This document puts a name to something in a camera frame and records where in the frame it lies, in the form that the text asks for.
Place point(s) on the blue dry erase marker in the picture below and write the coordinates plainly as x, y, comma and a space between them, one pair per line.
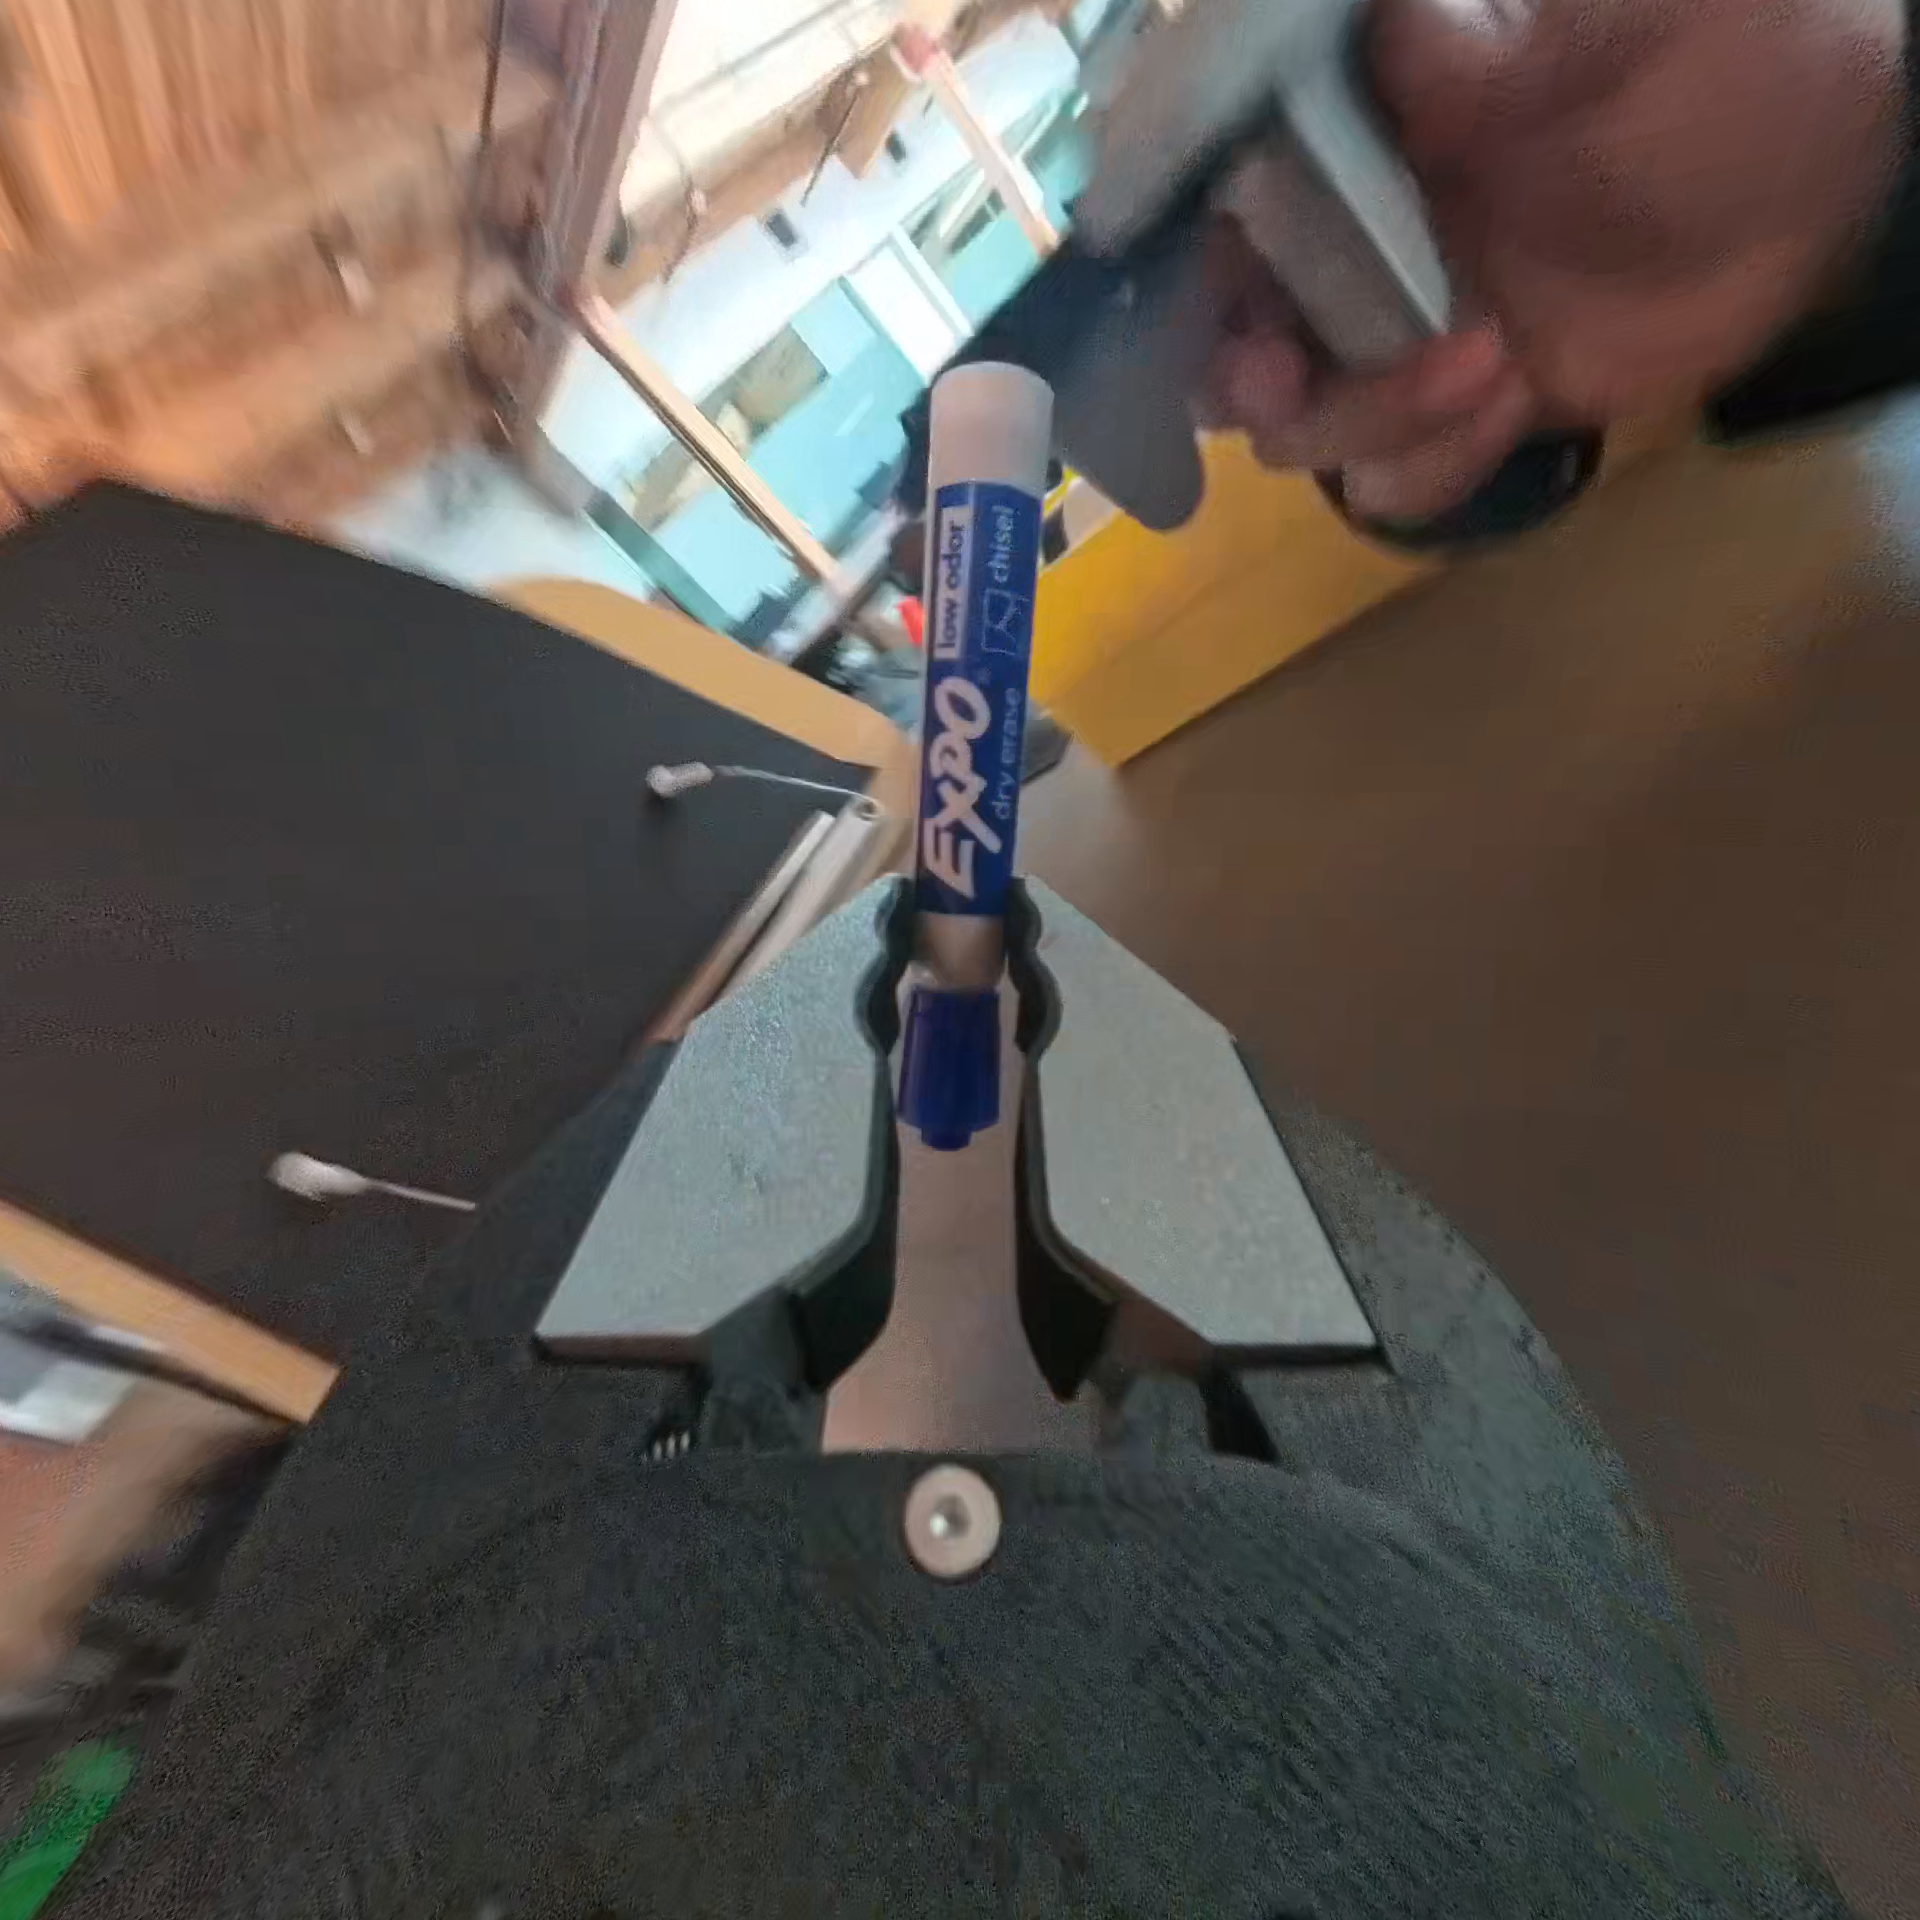
974, 674

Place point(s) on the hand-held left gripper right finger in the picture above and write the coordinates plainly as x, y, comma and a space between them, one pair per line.
1184, 1185

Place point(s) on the black wooden book stand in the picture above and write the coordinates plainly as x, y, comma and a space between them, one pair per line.
301, 900

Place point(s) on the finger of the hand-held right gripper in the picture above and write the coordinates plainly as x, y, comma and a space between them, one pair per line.
1148, 389
1200, 106

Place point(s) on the person's right hand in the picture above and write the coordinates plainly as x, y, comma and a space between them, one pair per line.
1651, 180

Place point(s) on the wooden window post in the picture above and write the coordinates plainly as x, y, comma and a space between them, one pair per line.
705, 434

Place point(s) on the large green plastic bin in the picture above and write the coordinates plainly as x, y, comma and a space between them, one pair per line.
68, 1828

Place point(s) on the yellow plastic bin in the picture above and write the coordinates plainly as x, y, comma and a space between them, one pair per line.
1200, 616

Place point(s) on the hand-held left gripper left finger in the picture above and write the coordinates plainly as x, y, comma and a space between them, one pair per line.
721, 1185

